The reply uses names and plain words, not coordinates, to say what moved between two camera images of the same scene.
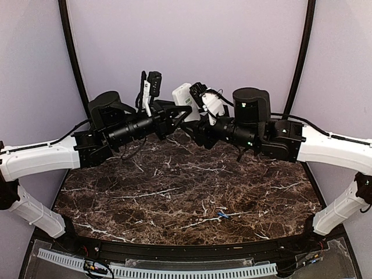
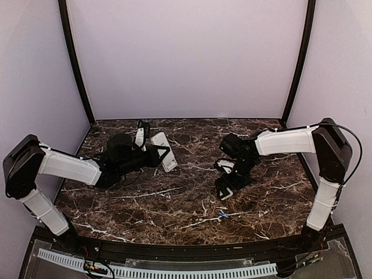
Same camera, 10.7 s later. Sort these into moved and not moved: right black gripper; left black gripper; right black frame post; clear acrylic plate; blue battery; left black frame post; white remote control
Moved: right black gripper; white remote control; left black gripper
Not moved: clear acrylic plate; blue battery; left black frame post; right black frame post
